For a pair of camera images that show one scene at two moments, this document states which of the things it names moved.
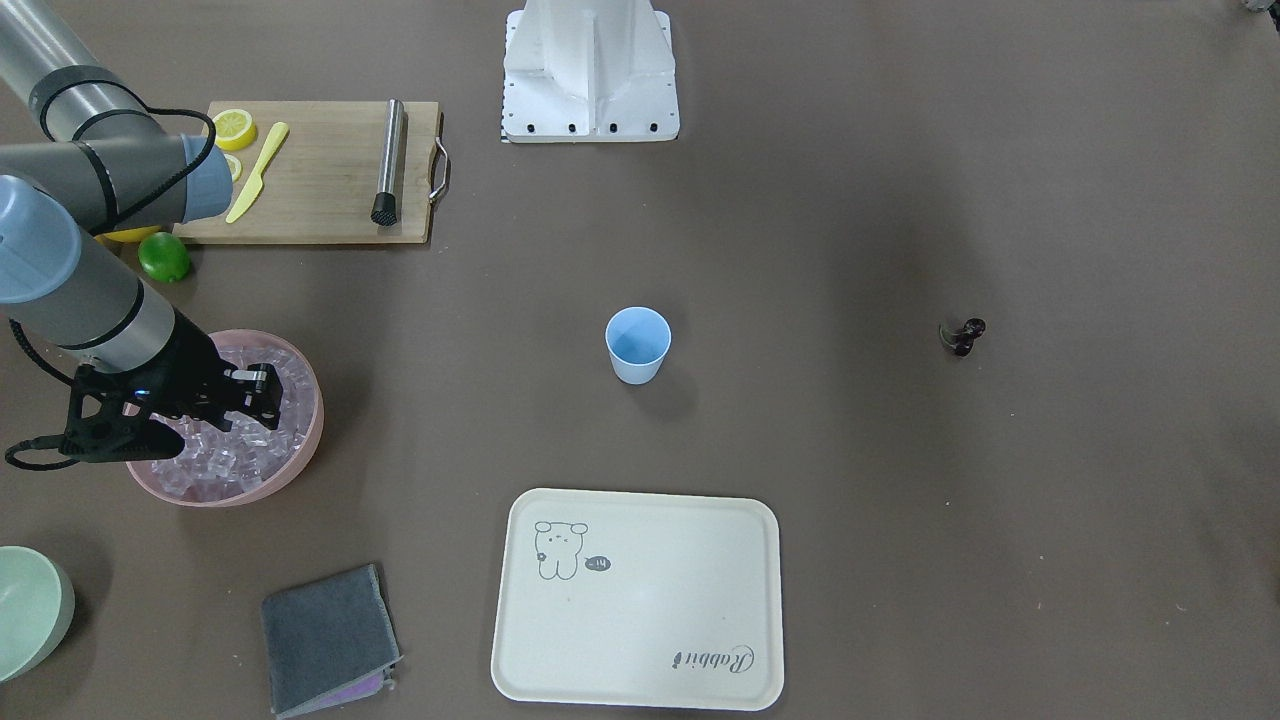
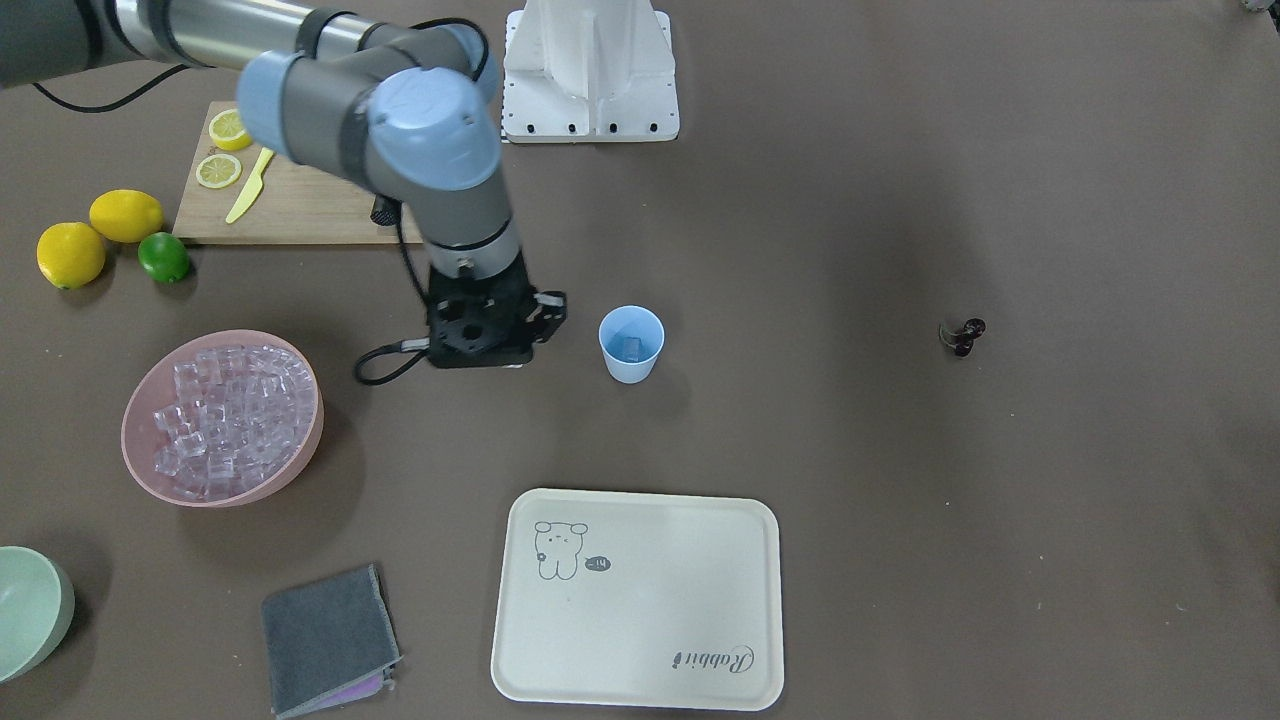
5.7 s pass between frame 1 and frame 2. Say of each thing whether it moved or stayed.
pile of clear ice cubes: stayed
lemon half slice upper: stayed
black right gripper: moved
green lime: stayed
